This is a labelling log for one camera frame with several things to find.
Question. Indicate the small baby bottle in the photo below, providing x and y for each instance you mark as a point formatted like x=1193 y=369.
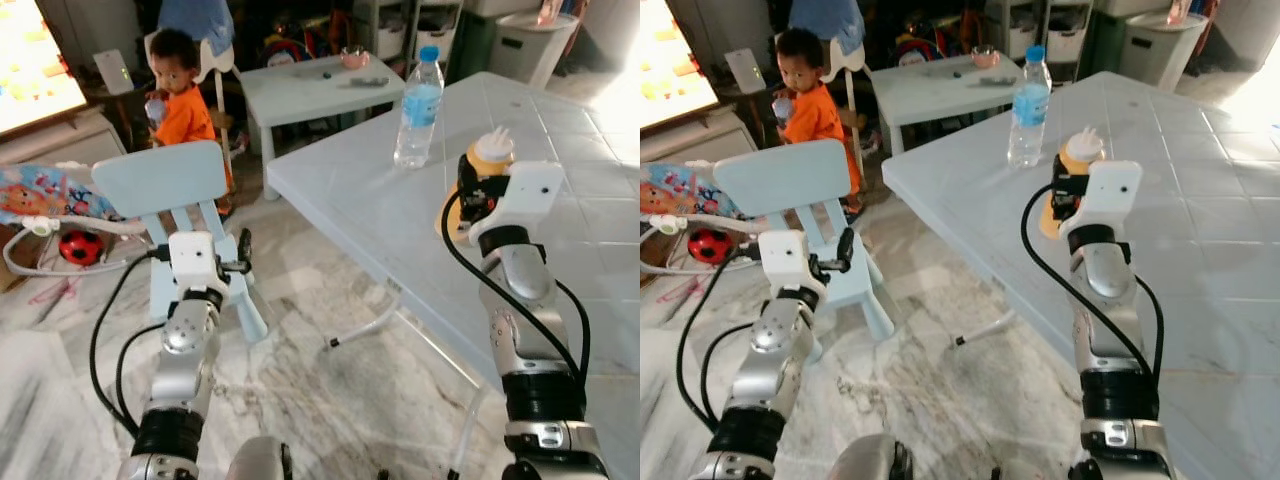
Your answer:
x=782 y=108
x=155 y=108

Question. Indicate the red and black ball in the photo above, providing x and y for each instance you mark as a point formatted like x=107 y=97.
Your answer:
x=710 y=246
x=80 y=248

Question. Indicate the green bin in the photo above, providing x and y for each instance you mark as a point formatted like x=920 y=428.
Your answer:
x=1100 y=45
x=470 y=45

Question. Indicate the orange drink bottle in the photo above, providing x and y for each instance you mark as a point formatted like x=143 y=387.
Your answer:
x=492 y=150
x=1082 y=150

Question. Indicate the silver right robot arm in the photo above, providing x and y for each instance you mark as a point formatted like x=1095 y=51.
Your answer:
x=1110 y=320
x=530 y=320

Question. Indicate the white router box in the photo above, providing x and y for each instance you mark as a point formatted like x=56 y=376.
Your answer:
x=745 y=70
x=113 y=72

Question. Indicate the small white plastic table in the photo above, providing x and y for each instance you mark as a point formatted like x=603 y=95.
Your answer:
x=930 y=92
x=300 y=97

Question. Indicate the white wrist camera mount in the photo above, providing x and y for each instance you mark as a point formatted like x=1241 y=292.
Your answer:
x=1112 y=195
x=195 y=258
x=530 y=195
x=787 y=258

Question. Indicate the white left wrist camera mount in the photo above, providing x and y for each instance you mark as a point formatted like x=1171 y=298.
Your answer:
x=195 y=258
x=787 y=258

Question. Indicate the colourful baby bouncer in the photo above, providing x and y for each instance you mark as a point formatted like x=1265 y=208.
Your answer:
x=45 y=195
x=675 y=195

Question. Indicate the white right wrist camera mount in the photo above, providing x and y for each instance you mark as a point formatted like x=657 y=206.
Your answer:
x=1112 y=195
x=530 y=195

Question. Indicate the blue hanging cloth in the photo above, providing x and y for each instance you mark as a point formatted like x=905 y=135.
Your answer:
x=825 y=20
x=195 y=20

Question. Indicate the white plastic drawer unit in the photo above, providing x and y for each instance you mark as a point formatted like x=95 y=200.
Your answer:
x=420 y=30
x=1060 y=30

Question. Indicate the clear water bottle blue cap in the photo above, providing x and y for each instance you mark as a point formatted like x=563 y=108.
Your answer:
x=418 y=110
x=1028 y=110

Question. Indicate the white lidded bin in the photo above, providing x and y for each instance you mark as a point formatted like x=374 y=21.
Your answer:
x=1160 y=50
x=530 y=45

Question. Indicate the grey robot left leg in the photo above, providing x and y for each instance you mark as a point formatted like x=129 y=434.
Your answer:
x=258 y=458
x=868 y=458

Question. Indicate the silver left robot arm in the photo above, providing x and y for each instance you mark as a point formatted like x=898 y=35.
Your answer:
x=775 y=345
x=185 y=345

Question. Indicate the child in orange shirt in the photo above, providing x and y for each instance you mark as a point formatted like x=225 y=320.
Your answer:
x=815 y=115
x=185 y=115

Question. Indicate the pink bowl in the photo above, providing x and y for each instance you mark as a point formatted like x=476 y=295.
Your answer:
x=355 y=57
x=985 y=57

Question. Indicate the small light blue chair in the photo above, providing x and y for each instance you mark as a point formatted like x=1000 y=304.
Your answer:
x=160 y=180
x=780 y=178

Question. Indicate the white television stand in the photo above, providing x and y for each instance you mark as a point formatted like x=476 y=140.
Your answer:
x=690 y=135
x=50 y=140

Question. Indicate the bright lit television screen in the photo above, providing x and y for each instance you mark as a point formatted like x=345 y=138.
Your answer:
x=35 y=65
x=670 y=60

